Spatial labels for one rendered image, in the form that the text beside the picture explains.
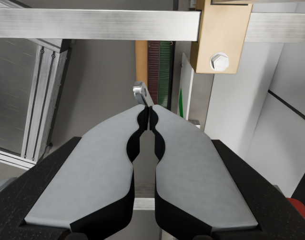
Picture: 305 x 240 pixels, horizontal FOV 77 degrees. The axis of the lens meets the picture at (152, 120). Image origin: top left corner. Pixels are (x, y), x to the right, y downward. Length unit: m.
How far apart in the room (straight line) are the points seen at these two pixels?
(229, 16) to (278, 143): 0.33
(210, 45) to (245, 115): 0.34
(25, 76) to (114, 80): 0.43
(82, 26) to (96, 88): 0.94
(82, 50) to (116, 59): 0.18
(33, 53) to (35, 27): 0.73
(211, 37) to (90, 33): 0.14
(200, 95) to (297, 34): 0.18
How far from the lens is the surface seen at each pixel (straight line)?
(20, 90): 1.11
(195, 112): 0.41
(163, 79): 0.37
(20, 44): 1.02
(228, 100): 0.51
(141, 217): 1.96
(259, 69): 0.51
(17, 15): 0.28
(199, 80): 0.38
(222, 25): 0.24
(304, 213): 0.34
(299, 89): 0.46
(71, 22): 0.26
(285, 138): 0.49
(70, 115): 1.32
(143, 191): 0.33
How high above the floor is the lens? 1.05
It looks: 60 degrees down
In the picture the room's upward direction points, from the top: 179 degrees counter-clockwise
